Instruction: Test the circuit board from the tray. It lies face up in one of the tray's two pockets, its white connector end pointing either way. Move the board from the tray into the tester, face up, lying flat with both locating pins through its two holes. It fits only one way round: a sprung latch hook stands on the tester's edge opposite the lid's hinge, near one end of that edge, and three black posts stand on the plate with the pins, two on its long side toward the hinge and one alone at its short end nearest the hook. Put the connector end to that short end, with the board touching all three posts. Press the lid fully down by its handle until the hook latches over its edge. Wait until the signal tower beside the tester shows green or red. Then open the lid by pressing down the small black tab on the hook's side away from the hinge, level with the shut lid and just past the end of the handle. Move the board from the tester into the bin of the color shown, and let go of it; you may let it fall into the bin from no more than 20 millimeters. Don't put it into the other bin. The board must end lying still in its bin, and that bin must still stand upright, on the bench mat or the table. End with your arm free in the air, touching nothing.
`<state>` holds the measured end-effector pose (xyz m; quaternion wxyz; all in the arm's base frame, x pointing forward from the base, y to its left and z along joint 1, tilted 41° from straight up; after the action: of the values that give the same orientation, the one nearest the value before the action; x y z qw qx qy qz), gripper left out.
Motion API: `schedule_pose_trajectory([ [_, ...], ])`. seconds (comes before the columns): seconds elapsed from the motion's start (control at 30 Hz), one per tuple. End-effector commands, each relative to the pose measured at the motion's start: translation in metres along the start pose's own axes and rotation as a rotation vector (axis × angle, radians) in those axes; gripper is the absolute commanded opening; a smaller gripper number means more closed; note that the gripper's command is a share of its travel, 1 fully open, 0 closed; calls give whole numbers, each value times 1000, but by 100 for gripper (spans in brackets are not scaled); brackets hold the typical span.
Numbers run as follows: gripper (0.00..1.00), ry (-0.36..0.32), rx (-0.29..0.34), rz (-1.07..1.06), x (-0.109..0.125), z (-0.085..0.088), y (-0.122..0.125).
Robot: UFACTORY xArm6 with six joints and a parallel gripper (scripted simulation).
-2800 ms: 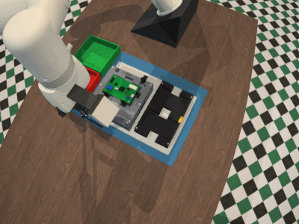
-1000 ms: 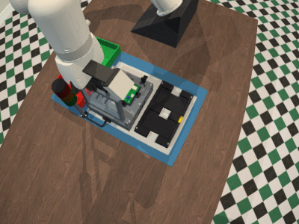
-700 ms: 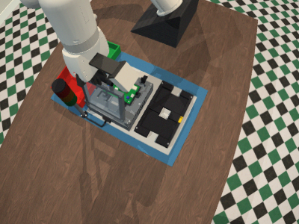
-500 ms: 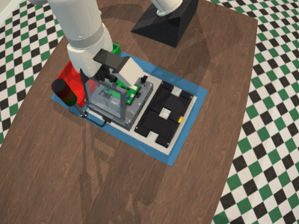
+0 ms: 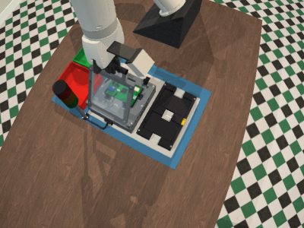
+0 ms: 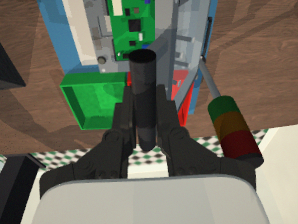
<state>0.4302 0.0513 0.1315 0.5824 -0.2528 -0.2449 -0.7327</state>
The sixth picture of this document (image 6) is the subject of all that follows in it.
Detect green bin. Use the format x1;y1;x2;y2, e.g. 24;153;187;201
60;72;127;130

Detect red bin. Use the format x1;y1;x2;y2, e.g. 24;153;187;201
127;72;194;126

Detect green circuit board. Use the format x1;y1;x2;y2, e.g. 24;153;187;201
107;0;155;60

